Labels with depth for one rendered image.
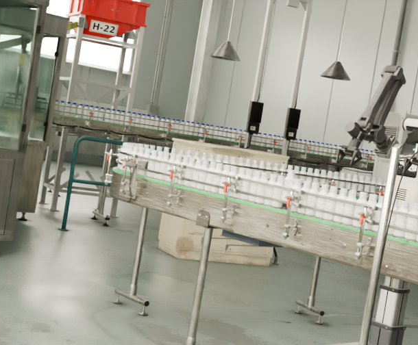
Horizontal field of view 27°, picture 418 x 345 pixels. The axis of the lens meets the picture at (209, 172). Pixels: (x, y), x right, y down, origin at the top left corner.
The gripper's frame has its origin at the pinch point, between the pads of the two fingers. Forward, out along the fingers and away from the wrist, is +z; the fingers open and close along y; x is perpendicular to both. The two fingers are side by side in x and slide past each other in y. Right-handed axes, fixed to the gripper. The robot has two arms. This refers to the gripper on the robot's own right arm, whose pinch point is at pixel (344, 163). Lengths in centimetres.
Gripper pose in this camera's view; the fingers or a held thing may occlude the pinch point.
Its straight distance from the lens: 471.0
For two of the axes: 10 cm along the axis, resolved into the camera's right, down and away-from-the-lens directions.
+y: 6.5, 1.5, -7.4
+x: 5.8, 5.2, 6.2
